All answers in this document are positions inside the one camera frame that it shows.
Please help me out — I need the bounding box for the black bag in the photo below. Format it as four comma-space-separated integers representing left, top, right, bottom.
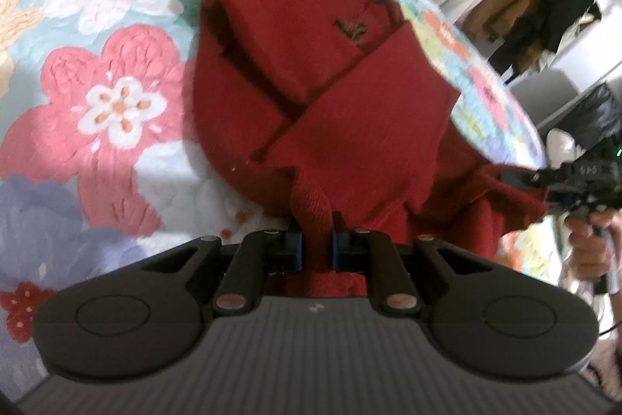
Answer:
533, 82, 622, 156

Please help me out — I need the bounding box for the red cardigan with fabric roses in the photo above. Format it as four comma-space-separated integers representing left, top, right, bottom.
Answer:
192, 0, 552, 299

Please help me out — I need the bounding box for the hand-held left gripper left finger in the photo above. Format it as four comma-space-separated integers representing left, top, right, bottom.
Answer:
141, 229, 306, 315

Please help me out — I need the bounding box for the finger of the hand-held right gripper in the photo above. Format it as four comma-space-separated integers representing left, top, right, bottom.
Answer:
500, 168, 552, 191

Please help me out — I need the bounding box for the brown hanging garment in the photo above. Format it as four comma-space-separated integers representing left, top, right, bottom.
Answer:
464, 0, 547, 58

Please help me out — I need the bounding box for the person's right hand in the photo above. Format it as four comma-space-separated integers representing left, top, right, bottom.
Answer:
568, 207, 619, 295

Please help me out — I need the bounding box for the white crumpled blanket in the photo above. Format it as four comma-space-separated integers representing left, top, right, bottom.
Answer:
545, 127, 596, 170

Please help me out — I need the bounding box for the floral quilted bedspread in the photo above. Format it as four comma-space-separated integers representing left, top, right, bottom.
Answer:
0, 0, 574, 396

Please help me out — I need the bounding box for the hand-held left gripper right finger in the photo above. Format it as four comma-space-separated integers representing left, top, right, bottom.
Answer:
331, 211, 495, 317

